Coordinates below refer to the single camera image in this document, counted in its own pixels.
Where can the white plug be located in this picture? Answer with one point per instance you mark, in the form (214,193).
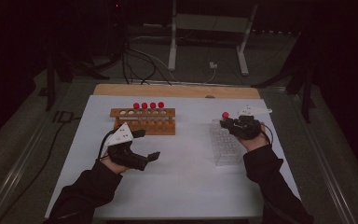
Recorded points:
(213,65)

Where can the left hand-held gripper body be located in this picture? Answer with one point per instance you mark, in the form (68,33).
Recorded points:
(121,135)

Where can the person's right hand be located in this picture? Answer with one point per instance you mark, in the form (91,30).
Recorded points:
(255,142)

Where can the person's left hand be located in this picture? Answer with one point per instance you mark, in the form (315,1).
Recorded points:
(115,167)

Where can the dark stand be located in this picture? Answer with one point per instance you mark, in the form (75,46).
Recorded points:
(50,90)
(306,99)

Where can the grey metal stand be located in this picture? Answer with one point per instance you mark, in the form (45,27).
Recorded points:
(211,23)

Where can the wooden test tube rack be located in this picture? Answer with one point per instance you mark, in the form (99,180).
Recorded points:
(161,130)

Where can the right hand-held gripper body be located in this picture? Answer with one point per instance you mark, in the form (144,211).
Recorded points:
(245,127)

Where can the white table mat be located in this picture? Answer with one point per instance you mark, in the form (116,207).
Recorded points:
(183,180)

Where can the red-capped test tube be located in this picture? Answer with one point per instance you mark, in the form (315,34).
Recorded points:
(136,105)
(225,115)
(153,105)
(161,104)
(144,105)

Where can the dark studded rail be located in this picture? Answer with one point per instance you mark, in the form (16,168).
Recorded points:
(275,32)

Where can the clear plastic tube rack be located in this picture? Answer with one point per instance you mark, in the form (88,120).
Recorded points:
(227,149)

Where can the metal frame rail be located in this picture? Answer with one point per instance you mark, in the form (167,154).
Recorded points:
(331,174)
(15,172)

